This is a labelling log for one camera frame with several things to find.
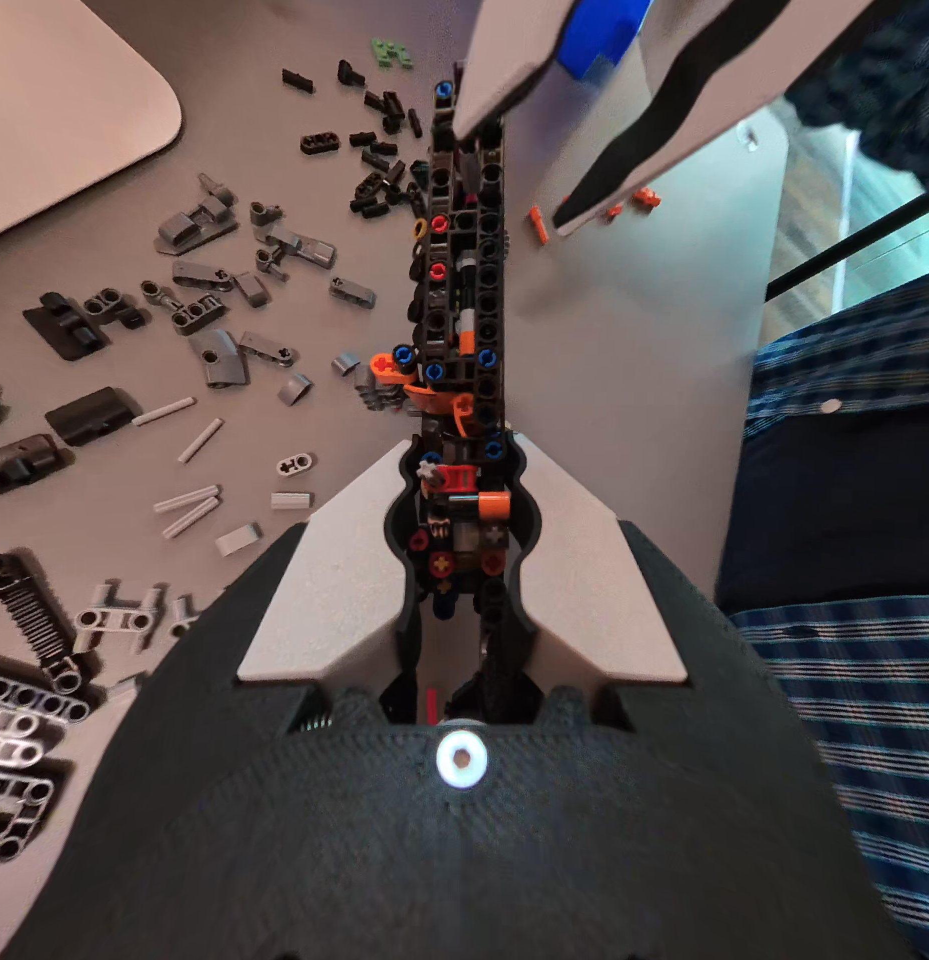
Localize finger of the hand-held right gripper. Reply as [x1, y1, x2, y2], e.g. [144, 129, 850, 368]
[452, 0, 587, 141]
[552, 0, 883, 237]

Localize pile of lego beams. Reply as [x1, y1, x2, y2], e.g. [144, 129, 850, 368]
[0, 652, 92, 865]

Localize black lego spring shock absorber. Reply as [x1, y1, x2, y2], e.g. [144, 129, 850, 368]
[0, 551, 88, 693]

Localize blue object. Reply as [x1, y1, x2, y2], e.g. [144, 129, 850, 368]
[558, 0, 655, 81]

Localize black lego technic assembly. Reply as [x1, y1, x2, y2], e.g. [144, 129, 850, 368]
[370, 63, 527, 723]

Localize black lego bracket plate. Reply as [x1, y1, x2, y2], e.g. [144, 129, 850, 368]
[22, 291, 112, 363]

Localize black metal table bar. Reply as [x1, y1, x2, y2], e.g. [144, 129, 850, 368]
[764, 191, 929, 301]

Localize light grey lego H connector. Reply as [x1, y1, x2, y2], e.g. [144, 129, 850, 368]
[74, 581, 167, 655]

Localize black lego connector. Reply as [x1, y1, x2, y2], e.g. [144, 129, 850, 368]
[0, 433, 67, 498]

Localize white monitor stand base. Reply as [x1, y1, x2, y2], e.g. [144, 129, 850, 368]
[0, 0, 184, 243]

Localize group of small black lego pieces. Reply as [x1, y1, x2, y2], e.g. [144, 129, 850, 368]
[280, 60, 430, 222]

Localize group of dark grey lego pieces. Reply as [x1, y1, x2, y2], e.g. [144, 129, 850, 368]
[142, 172, 379, 410]

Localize blue plaid shirt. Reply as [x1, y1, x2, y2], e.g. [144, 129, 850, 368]
[715, 273, 929, 960]

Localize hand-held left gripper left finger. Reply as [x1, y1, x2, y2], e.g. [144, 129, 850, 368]
[238, 438, 422, 688]

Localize light grey lego axle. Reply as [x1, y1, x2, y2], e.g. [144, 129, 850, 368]
[178, 417, 226, 464]
[161, 496, 222, 541]
[132, 397, 198, 427]
[153, 486, 221, 515]

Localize black lego curved panel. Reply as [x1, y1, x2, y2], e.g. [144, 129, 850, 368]
[44, 386, 143, 449]

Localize person's right forearm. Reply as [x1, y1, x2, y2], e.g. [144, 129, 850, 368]
[783, 0, 929, 196]

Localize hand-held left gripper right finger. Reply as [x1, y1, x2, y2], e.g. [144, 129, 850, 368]
[508, 431, 695, 707]

